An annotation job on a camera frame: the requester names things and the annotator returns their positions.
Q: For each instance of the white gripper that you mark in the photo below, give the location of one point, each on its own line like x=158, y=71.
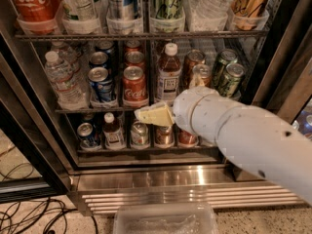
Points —
x=184, y=109

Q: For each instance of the brown tea bottle white cap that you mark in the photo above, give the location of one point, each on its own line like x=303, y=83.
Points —
x=168, y=72

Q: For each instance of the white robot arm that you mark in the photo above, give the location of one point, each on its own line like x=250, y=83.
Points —
x=250, y=137

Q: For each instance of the lower shelf copper can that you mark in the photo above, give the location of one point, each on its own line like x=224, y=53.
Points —
x=164, y=135

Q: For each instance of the lower shelf red can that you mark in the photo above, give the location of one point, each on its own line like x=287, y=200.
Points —
x=187, y=139

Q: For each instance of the lower shelf green white can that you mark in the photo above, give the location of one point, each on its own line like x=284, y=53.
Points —
x=139, y=134

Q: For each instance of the lower shelf tea bottle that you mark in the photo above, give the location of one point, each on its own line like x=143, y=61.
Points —
x=113, y=132

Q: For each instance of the lower shelf blue can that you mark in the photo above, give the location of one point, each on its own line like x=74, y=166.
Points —
x=88, y=137

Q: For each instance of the top shelf green can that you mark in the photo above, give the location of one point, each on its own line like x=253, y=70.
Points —
x=167, y=9

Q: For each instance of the front clear water bottle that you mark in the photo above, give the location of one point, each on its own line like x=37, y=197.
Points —
x=71, y=95

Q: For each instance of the fridge bottom vent grille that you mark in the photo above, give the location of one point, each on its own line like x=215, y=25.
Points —
x=218, y=198

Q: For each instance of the top shelf Coca-Cola can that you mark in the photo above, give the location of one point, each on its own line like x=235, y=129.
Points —
x=38, y=13

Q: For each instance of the front copper LaCroix can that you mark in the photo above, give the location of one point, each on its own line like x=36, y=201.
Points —
x=205, y=71

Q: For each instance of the copper lacroix can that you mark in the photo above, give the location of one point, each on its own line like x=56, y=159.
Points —
x=191, y=59
x=205, y=71

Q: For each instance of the front red Coca-Cola can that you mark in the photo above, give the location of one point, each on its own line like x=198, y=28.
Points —
x=134, y=87

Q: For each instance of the red coca-cola can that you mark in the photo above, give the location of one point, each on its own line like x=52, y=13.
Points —
x=134, y=87
x=135, y=58

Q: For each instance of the rear copper LaCroix can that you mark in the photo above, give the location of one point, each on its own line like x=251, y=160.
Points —
x=191, y=59

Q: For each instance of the middle red Coca-Cola can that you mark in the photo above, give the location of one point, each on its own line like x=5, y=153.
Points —
x=135, y=58

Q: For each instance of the front green LaCroix can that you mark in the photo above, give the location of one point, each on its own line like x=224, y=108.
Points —
x=230, y=79

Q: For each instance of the green lacroix can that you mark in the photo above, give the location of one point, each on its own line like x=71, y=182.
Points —
x=223, y=58
x=230, y=79

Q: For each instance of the rear green LaCroix can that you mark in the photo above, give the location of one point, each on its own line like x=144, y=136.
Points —
x=223, y=58

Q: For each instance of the front blue soda can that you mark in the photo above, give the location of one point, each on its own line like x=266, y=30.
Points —
x=102, y=84

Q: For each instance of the blue soda can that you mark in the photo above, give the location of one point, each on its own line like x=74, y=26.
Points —
x=98, y=59
x=102, y=84

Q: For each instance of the middle blue soda can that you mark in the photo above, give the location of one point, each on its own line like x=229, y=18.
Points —
x=98, y=59

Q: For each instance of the clear plastic bin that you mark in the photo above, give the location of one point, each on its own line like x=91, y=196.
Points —
x=173, y=218

